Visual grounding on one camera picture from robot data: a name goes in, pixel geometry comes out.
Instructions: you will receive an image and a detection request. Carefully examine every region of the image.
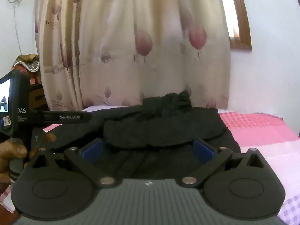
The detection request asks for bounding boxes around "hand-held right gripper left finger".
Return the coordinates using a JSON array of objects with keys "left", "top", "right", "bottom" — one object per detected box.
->
[{"left": 28, "top": 139, "right": 116, "bottom": 188}]

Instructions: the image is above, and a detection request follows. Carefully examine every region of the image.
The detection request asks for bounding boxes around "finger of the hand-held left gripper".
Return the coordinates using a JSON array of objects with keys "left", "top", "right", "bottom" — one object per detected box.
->
[{"left": 35, "top": 111, "right": 92, "bottom": 125}]

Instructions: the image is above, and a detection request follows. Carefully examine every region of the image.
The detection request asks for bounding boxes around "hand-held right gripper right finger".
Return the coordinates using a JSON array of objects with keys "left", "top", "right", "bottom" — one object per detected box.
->
[{"left": 181, "top": 139, "right": 270, "bottom": 188}]

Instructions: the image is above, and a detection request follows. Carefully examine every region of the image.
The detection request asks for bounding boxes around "black garment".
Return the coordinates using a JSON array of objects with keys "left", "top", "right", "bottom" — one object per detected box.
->
[{"left": 42, "top": 90, "right": 242, "bottom": 181}]

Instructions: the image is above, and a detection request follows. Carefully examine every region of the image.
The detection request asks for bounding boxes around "person's left hand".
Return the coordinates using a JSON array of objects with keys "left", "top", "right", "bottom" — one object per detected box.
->
[{"left": 0, "top": 132, "right": 57, "bottom": 186}]

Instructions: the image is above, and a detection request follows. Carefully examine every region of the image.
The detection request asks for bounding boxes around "brown wooden furniture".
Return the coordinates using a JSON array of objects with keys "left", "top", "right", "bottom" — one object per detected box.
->
[{"left": 28, "top": 82, "right": 51, "bottom": 111}]

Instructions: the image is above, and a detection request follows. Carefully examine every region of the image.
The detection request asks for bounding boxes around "pile of patterned cloth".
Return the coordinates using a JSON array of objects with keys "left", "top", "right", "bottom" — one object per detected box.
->
[{"left": 13, "top": 54, "right": 44, "bottom": 85}]

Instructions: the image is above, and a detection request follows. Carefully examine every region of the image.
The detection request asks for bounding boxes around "pink checkered blanket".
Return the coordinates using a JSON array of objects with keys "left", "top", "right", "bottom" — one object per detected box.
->
[{"left": 0, "top": 105, "right": 300, "bottom": 224}]

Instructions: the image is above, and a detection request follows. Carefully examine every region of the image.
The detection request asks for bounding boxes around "cream floral curtain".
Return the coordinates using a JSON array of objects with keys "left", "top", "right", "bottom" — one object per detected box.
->
[{"left": 34, "top": 0, "right": 232, "bottom": 112}]

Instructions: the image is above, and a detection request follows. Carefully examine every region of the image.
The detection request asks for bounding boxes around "hanging wall wire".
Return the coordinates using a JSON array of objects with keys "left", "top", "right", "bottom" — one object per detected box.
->
[{"left": 6, "top": 0, "right": 24, "bottom": 57}]

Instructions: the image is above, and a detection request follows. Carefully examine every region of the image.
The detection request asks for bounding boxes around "wooden window frame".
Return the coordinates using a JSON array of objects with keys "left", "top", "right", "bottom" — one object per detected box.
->
[{"left": 217, "top": 0, "right": 253, "bottom": 51}]

